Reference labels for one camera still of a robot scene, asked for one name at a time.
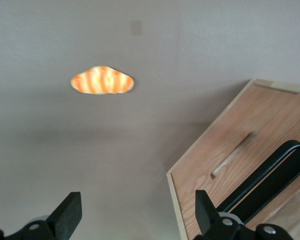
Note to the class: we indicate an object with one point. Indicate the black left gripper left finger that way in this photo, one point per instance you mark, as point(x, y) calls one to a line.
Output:
point(65, 217)

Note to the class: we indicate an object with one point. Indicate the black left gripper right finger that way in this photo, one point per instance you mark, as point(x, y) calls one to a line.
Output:
point(210, 220)

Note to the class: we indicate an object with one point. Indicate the wooden drawer cabinet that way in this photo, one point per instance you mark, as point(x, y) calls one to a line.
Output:
point(176, 195)

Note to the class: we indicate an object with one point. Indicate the wooden drawer with cutout grip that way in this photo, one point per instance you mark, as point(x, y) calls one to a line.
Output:
point(240, 120)

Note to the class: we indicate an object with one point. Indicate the orange striped toy bread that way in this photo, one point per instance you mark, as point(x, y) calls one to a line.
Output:
point(102, 80)

